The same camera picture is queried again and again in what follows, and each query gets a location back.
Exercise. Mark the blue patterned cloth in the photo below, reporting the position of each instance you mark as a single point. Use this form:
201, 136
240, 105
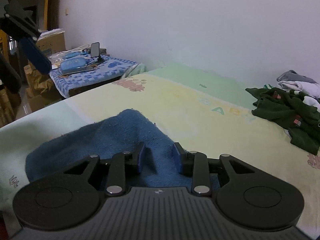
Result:
105, 71

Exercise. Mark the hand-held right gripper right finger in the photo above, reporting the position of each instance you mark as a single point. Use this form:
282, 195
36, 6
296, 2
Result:
177, 156

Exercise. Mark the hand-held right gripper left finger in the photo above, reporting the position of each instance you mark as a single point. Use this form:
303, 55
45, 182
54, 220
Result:
141, 157

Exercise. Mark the cardboard box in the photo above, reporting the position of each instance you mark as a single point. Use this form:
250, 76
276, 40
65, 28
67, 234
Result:
51, 43
40, 87

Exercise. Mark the blue fleece garment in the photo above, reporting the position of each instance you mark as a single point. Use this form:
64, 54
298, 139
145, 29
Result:
112, 135

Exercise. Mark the grey tablet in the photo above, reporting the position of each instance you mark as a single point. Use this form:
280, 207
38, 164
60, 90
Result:
80, 70

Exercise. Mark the small standing mirror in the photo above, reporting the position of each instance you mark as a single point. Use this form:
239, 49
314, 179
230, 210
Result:
95, 49

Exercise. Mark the light green cloth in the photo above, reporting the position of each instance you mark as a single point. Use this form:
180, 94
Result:
136, 70

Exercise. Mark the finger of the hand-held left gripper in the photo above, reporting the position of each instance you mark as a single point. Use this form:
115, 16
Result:
35, 53
11, 80

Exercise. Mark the yellow pole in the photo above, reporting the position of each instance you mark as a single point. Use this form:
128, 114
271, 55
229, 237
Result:
46, 5

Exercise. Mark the grey garment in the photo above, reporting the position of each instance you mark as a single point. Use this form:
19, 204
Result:
292, 76

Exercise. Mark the dark green garment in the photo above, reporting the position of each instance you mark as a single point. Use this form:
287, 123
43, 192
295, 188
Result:
282, 110

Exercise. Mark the black phone stand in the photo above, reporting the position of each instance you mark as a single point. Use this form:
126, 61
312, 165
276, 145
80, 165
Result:
100, 59

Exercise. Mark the stack of papers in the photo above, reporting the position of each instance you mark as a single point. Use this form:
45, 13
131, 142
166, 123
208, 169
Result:
51, 33

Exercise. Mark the blue pouch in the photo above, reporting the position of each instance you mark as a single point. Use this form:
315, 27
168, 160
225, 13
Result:
73, 64

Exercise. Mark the green white striped garment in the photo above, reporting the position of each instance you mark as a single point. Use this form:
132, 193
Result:
268, 86

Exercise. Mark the pastel printed bed sheet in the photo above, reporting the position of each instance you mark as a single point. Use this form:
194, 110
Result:
200, 120

